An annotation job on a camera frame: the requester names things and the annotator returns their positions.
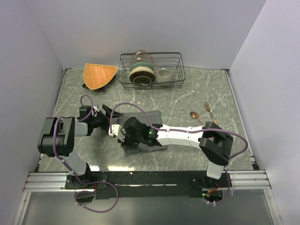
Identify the black wire dish rack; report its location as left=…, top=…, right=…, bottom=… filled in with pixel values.
left=119, top=50, right=186, bottom=90

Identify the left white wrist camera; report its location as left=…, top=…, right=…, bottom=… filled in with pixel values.
left=92, top=106, right=100, bottom=116

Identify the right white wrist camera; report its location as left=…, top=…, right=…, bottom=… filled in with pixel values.
left=108, top=124, right=126, bottom=142

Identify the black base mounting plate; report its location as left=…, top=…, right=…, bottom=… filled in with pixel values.
left=65, top=171, right=232, bottom=200

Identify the copper spoon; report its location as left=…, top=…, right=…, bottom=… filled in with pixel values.
left=190, top=111, right=204, bottom=126

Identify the brown dark bowl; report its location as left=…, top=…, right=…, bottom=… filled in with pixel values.
left=129, top=72, right=155, bottom=84

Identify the striped grey ceramic cup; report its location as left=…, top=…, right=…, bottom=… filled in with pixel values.
left=157, top=68, right=172, bottom=87

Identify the green plate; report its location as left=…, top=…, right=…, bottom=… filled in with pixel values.
left=130, top=61, right=154, bottom=71

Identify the grey cloth napkin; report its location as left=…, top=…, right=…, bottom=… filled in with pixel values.
left=112, top=110, right=168, bottom=157

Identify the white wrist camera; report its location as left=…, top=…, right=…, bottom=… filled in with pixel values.
left=92, top=106, right=100, bottom=116
left=108, top=124, right=126, bottom=142

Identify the woven orange wicker tray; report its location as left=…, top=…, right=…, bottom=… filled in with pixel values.
left=83, top=63, right=117, bottom=90

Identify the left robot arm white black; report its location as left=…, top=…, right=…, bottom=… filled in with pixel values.
left=37, top=105, right=112, bottom=188

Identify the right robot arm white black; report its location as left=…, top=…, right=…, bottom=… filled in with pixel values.
left=118, top=117, right=233, bottom=187

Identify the copper fork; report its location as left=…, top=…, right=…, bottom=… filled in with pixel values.
left=204, top=102, right=218, bottom=125

